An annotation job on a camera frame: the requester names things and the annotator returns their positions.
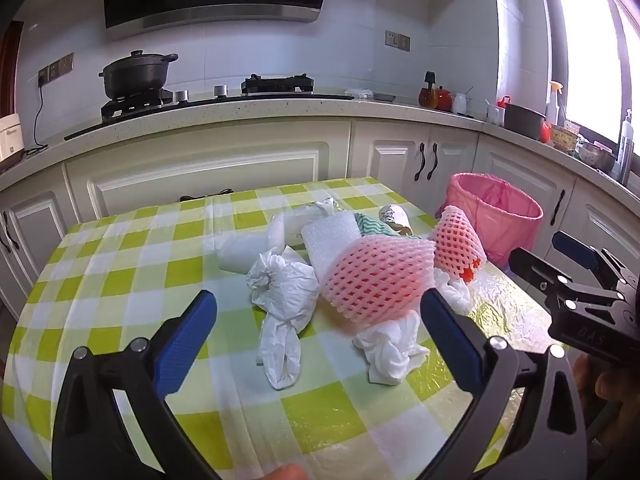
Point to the patterned bowl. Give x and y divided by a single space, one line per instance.
565 139

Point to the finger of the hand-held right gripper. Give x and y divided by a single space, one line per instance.
530 267
575 251

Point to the white paper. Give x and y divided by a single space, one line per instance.
390 350

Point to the person's left hand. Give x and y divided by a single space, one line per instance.
282 473

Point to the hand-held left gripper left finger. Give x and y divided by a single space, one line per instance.
187 340

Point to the white mug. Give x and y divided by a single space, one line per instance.
495 114

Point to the black cooking pot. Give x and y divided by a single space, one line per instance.
135 77

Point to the metal bowl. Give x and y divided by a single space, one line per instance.
597 156

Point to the small pink foam net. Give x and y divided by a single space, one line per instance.
452 240

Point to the silver cooktop knob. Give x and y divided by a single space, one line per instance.
180 96
220 90

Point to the clear plastic bag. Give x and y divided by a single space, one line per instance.
360 93

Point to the clear bubble wrap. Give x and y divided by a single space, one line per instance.
240 255

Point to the patterned paper cup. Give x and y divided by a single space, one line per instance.
397 215

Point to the white foam sheet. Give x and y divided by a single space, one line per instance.
330 235

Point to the small white tissue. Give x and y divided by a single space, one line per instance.
452 292

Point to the white jar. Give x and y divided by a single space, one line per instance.
460 104

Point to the wall switch panel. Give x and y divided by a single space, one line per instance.
397 40

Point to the large pink foam net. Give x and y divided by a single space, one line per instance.
375 275

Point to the green striped wrapper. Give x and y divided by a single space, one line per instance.
372 225

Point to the pink trash bin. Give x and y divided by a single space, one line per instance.
505 230

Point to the wall socket panel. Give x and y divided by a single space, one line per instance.
60 66

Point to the brown door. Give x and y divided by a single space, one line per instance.
10 65

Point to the black gas cooktop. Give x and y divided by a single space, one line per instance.
210 107

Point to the small red container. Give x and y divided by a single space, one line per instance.
504 101

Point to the dark grey pot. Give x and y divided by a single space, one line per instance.
522 122

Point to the white rice cooker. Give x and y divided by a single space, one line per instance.
10 137

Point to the white plastic bag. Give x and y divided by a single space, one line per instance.
285 290

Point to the window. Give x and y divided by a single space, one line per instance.
595 50

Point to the small grey tray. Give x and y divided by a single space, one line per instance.
384 96

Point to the red kettle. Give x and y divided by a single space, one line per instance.
444 100

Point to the spray bottle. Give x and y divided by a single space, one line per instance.
556 105

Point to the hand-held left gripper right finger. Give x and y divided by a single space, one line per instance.
450 340

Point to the pump bottle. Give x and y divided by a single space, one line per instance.
626 150

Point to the green checkered tablecloth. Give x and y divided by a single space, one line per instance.
125 260

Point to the white kitchen cabinet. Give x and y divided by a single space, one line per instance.
210 160

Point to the person's right hand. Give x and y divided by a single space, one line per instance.
615 392

